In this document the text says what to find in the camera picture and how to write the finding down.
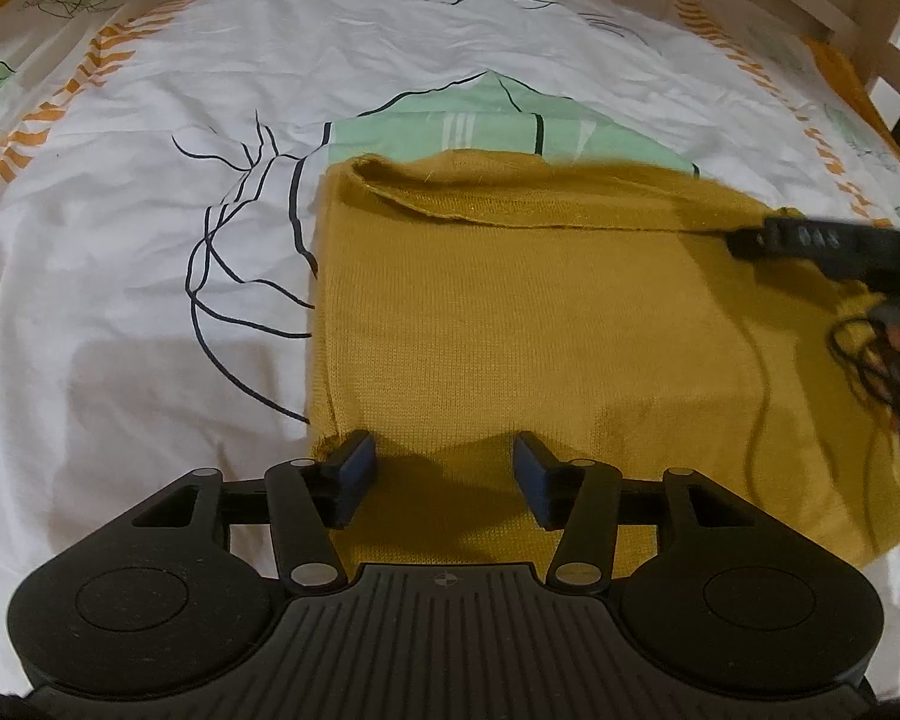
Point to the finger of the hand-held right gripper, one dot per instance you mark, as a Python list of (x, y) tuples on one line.
[(832, 247)]

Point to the mustard yellow knit sweater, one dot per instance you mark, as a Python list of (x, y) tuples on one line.
[(532, 300)]

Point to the white printed bed cover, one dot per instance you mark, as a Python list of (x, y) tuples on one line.
[(157, 315)]

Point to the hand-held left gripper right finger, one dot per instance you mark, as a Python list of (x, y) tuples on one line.
[(536, 481)]

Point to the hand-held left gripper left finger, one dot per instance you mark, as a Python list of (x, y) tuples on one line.
[(354, 474)]

